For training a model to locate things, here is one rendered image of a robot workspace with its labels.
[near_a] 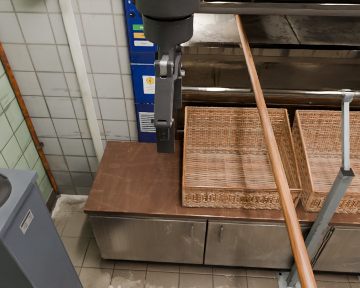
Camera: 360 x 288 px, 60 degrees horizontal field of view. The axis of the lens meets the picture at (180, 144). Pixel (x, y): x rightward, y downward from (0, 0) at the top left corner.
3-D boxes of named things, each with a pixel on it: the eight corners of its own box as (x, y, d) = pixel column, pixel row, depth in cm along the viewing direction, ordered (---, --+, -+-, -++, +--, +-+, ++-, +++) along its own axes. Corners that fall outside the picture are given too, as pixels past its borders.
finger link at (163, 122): (169, 111, 48) (166, 123, 46) (170, 137, 52) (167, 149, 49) (159, 111, 48) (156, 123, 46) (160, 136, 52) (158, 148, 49)
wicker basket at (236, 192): (183, 142, 190) (183, 104, 171) (277, 145, 188) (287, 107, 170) (180, 208, 153) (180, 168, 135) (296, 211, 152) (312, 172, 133)
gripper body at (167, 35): (147, 0, 49) (150, 56, 55) (136, 19, 42) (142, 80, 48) (195, 2, 48) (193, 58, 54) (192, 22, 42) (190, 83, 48)
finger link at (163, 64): (176, 48, 49) (173, 36, 44) (174, 82, 49) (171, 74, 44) (161, 48, 49) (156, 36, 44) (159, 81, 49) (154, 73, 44)
